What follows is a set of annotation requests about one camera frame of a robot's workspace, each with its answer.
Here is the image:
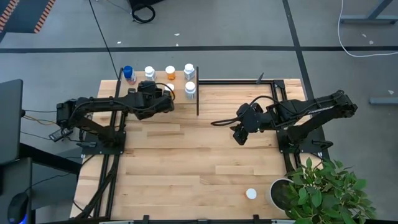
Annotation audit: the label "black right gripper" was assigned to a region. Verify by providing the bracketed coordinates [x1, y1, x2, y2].
[230, 101, 269, 146]

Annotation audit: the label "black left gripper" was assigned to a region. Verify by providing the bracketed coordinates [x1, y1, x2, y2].
[132, 91, 175, 121]

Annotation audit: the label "white medicine bottle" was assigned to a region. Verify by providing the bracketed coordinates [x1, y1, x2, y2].
[144, 65, 157, 82]

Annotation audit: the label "blue-capped medicine bottle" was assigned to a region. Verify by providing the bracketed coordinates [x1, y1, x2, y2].
[123, 65, 137, 85]

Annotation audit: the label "clear white-capped bottle front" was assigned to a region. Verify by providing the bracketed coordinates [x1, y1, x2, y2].
[184, 81, 197, 100]

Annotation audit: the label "white bottle blue label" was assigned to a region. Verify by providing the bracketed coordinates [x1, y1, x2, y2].
[183, 63, 196, 81]

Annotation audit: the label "small amber pill vial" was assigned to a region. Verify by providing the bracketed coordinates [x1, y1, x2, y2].
[165, 65, 177, 81]

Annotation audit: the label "black power brick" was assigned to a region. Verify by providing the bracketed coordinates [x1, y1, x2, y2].
[49, 127, 75, 143]

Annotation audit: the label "green plant in white pot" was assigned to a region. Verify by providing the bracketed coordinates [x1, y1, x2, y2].
[266, 157, 377, 224]

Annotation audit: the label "black box on floor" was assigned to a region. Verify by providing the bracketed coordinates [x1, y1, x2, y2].
[128, 0, 165, 7]

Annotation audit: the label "black desk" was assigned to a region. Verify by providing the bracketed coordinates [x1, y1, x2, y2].
[0, 142, 82, 224]

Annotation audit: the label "large black monitor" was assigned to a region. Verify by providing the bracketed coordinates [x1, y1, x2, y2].
[0, 78, 25, 166]

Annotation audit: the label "grey floor bar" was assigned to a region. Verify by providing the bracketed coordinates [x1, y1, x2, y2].
[369, 96, 398, 106]

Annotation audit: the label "dark mat orange stripes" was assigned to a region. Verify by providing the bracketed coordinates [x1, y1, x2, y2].
[0, 0, 57, 34]

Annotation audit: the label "black computer mouse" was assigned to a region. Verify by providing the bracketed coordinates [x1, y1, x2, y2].
[6, 192, 30, 224]

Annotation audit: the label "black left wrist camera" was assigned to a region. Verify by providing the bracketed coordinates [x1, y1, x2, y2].
[137, 80, 164, 94]

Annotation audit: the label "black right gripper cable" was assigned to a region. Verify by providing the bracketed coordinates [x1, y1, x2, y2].
[210, 95, 280, 127]

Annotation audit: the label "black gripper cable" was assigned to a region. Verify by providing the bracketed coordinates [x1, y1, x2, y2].
[210, 95, 280, 127]
[154, 82, 177, 102]

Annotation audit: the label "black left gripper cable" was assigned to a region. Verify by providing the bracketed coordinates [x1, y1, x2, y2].
[154, 82, 177, 102]

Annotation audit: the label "black aluminium table frame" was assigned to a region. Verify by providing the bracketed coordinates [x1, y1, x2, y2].
[74, 73, 335, 224]

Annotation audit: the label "long black floor cable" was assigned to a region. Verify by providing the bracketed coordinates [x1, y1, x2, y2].
[88, 0, 121, 80]

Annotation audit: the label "coiled black cable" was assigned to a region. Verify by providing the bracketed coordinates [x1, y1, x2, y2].
[131, 3, 156, 24]

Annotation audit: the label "white floor cable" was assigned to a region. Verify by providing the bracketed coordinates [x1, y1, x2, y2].
[337, 0, 398, 58]

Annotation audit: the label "grey desk leg frame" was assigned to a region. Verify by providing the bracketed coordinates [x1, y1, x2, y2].
[338, 0, 398, 26]

